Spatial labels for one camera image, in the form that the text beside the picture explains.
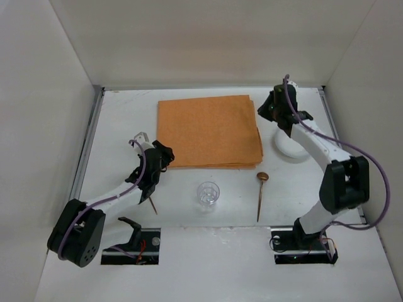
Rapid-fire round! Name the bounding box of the white plate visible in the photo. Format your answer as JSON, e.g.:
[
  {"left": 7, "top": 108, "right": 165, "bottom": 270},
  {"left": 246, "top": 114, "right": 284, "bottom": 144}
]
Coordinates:
[{"left": 274, "top": 129, "right": 310, "bottom": 159}]

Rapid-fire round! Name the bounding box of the clear drinking glass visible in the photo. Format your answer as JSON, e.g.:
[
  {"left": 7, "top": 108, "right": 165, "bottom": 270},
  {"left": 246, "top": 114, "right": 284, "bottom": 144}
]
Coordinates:
[{"left": 196, "top": 181, "right": 220, "bottom": 214}]

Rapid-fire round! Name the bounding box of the orange cloth placemat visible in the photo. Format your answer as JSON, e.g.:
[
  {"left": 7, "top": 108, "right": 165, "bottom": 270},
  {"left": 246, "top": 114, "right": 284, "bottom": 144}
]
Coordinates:
[{"left": 157, "top": 95, "right": 263, "bottom": 169}]

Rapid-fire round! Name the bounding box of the copper spoon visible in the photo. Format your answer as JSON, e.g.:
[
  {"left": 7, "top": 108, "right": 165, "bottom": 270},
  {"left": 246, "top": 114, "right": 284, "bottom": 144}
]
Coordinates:
[{"left": 256, "top": 172, "right": 270, "bottom": 222}]

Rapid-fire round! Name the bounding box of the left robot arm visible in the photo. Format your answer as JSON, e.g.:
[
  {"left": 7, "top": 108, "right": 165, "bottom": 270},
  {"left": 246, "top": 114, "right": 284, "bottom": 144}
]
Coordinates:
[{"left": 47, "top": 139, "right": 175, "bottom": 267}]

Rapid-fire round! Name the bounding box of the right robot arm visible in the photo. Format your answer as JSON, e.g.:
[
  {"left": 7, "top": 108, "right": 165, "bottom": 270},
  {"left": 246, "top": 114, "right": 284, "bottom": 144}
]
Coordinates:
[{"left": 258, "top": 84, "right": 370, "bottom": 249}]

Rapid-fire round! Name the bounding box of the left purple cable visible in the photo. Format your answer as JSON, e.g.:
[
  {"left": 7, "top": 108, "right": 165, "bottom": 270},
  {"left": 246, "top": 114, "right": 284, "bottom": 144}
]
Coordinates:
[{"left": 57, "top": 140, "right": 149, "bottom": 261}]

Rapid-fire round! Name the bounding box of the purple cable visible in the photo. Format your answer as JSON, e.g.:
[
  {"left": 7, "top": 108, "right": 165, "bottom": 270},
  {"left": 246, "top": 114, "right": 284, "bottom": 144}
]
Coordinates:
[
  {"left": 282, "top": 74, "right": 391, "bottom": 262},
  {"left": 57, "top": 140, "right": 149, "bottom": 261}
]

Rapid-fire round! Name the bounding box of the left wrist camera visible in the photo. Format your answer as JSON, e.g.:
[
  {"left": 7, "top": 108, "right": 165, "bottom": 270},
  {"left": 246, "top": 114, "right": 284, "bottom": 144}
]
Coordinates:
[{"left": 128, "top": 131, "right": 154, "bottom": 155}]

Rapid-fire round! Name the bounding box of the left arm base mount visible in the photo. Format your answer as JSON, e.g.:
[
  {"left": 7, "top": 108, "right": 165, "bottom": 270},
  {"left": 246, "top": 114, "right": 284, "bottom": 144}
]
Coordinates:
[{"left": 100, "top": 217, "right": 161, "bottom": 266}]

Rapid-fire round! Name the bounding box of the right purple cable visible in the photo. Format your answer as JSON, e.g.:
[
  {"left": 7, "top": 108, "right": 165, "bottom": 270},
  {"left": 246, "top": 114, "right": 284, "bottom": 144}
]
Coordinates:
[{"left": 282, "top": 74, "right": 391, "bottom": 262}]

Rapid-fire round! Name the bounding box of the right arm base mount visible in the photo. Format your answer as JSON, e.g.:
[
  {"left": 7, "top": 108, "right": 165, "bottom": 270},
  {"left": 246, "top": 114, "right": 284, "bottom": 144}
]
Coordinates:
[{"left": 269, "top": 222, "right": 339, "bottom": 265}]

